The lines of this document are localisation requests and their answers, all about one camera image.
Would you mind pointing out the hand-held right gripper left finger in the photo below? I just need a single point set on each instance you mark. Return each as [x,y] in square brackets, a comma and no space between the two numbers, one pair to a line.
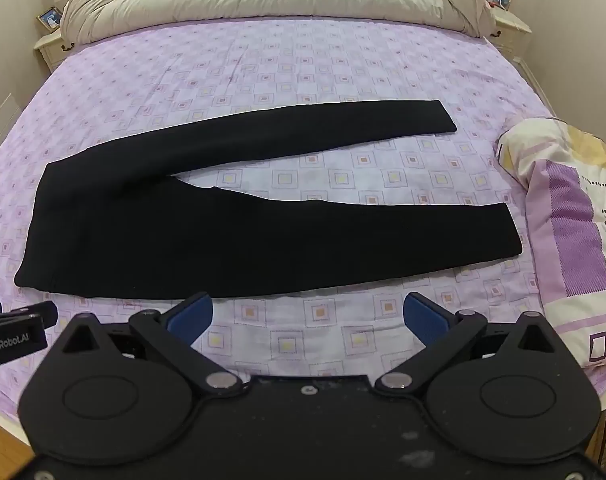
[193,316]

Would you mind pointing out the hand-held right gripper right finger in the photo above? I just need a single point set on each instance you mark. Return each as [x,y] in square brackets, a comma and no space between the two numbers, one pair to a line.
[424,317]

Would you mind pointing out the black pants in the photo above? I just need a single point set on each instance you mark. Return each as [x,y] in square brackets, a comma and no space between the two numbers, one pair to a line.
[193,230]

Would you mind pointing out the purple and yellow patterned pillow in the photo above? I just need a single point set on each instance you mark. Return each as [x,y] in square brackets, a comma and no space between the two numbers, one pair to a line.
[568,220]

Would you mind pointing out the cream nightstand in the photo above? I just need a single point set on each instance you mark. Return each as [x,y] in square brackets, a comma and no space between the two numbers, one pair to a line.
[50,50]
[510,30]

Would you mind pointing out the purple checked bed sheet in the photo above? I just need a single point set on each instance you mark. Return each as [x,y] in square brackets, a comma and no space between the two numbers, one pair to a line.
[303,70]

